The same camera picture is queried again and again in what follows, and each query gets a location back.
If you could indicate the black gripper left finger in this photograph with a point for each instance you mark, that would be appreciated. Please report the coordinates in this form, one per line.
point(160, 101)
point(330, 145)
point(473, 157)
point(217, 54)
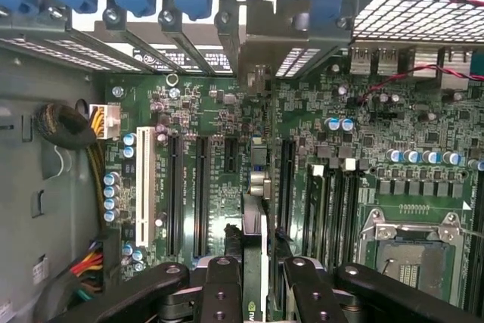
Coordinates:
point(221, 292)

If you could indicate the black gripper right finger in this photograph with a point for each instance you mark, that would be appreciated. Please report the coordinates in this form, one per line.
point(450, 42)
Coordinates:
point(314, 292)

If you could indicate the CPU socket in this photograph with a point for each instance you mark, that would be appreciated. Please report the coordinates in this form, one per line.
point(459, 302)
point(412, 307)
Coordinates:
point(412, 270)

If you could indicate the white PCI expansion slot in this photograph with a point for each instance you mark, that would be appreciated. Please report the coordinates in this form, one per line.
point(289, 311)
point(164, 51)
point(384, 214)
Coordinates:
point(145, 187)

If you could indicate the short black expansion slot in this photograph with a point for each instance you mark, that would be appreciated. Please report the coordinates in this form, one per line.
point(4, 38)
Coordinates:
point(231, 154)

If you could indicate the green Dell motherboard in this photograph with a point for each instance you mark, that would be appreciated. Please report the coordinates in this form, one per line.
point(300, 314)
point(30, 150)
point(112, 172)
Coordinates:
point(211, 111)

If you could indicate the white power connector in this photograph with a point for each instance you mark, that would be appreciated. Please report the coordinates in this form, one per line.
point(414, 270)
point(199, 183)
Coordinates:
point(109, 118)

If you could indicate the silver USB port block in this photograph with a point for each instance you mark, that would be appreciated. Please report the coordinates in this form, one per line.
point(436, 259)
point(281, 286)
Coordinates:
point(360, 62)
point(427, 60)
point(387, 62)

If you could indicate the open black PC case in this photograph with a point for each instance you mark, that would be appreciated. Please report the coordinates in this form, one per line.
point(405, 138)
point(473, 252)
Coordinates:
point(397, 16)

